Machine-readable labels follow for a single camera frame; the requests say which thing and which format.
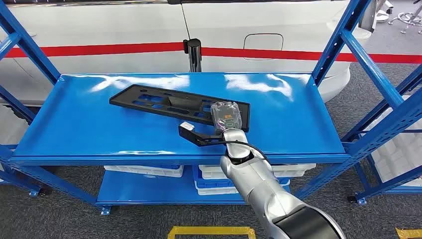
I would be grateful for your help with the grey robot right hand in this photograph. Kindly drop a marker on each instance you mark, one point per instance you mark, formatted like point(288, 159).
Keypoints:
point(227, 115)

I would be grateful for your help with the black plastic panel part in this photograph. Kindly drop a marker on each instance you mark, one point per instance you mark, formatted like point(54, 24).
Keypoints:
point(132, 99)

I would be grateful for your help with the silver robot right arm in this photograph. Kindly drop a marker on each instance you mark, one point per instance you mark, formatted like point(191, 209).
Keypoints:
point(257, 184)

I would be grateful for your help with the blue metal shelf rack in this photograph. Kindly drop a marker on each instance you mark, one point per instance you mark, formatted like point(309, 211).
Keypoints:
point(382, 106)
point(19, 181)
point(99, 132)

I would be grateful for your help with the blue plastic crate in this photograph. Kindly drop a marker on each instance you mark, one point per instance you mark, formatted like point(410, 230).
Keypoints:
point(211, 183)

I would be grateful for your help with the white plastic crate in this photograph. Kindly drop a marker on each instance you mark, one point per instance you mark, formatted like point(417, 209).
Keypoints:
point(412, 179)
point(214, 191)
point(141, 171)
point(10, 132)
point(293, 170)
point(395, 155)
point(379, 122)

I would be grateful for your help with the red barrier belt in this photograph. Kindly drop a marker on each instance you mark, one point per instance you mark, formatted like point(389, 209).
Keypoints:
point(99, 50)

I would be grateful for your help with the chrome stool base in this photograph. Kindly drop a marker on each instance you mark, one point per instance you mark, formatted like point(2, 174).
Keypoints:
point(410, 16)

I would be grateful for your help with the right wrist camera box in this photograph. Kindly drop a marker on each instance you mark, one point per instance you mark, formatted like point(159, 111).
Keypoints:
point(187, 126)

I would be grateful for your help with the black stanchion post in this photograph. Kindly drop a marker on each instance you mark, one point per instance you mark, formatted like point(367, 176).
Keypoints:
point(194, 56)

